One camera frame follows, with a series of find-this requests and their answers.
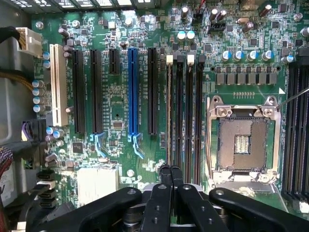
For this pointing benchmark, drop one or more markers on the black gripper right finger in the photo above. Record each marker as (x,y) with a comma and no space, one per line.
(200,212)

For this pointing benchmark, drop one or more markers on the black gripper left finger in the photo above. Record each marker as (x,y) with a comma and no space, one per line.
(158,210)

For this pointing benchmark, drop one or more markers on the RAM slot with white latch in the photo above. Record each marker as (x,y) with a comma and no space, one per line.
(169,108)
(189,108)

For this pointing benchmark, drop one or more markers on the RAM slot with black latch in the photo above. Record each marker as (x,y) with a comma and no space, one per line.
(199,108)
(297,133)
(288,133)
(305,133)
(179,108)

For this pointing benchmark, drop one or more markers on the green PC motherboard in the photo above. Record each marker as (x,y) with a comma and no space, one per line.
(154,149)

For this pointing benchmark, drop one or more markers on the silver chipset heatsink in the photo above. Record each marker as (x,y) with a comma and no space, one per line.
(97,186)

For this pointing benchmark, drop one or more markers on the grey metal socket cover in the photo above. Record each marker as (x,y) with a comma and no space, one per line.
(263,191)

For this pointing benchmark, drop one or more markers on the metal CPU socket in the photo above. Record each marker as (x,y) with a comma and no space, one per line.
(242,142)

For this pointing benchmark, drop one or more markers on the long black expansion slot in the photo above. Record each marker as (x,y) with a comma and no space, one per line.
(152,91)
(96,91)
(79,91)

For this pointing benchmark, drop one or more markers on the blue expansion slot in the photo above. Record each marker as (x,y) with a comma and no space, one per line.
(133,91)

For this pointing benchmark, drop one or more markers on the thin metal locking lever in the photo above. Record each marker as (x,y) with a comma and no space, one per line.
(293,96)

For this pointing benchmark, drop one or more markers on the short black expansion slot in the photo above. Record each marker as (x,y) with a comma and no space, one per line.
(114,61)

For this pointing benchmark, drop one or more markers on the blue-topped capacitor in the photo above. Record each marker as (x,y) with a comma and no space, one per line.
(226,55)
(252,56)
(267,55)
(181,35)
(190,35)
(238,56)
(287,59)

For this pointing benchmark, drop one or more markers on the white PCI expansion slot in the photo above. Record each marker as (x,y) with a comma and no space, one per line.
(58,84)

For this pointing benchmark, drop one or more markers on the white power connector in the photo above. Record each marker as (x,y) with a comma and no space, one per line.
(30,43)

